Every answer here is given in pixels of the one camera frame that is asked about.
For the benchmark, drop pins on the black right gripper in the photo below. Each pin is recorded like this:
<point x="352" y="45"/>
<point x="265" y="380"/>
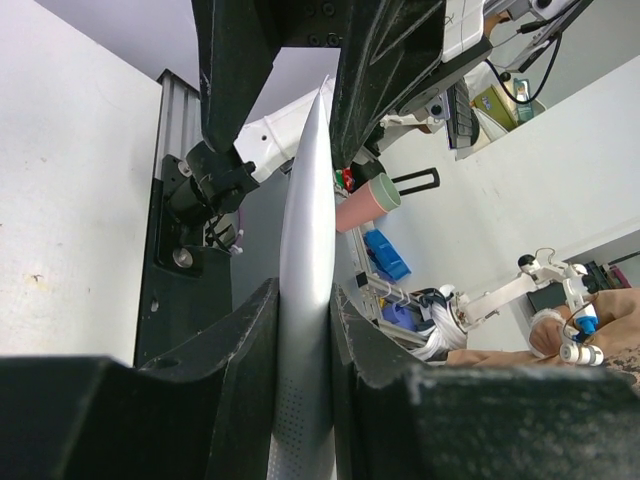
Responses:
<point x="389" y="48"/>

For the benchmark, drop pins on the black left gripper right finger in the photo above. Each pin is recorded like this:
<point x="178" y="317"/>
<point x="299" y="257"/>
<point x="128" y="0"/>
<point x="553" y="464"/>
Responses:
<point x="396" y="417"/>

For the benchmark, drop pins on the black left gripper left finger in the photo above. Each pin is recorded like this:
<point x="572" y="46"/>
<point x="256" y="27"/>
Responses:
<point x="203" y="410"/>

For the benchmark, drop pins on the white toothpaste blue cap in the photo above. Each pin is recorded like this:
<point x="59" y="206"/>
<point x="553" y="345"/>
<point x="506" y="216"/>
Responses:
<point x="302" y="443"/>

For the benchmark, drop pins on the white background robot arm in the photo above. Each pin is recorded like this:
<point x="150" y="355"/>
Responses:
<point x="577" y="350"/>

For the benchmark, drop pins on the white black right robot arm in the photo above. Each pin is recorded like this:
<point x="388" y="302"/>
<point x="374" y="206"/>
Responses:
<point x="222" y="180"/>

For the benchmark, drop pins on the person hand background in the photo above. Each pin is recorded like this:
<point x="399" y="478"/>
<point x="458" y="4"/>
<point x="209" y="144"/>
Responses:
<point x="545" y="338"/>

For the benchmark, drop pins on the blue box background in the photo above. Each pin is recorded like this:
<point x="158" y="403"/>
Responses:
<point x="385" y="257"/>

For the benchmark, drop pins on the pink green roll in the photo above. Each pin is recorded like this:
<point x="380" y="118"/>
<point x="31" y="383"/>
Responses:
<point x="376" y="198"/>

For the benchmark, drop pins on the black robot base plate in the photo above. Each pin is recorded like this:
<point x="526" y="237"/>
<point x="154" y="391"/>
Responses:
<point x="186" y="285"/>

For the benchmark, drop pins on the aluminium frame rail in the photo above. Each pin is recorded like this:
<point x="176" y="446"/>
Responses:
<point x="179" y="127"/>

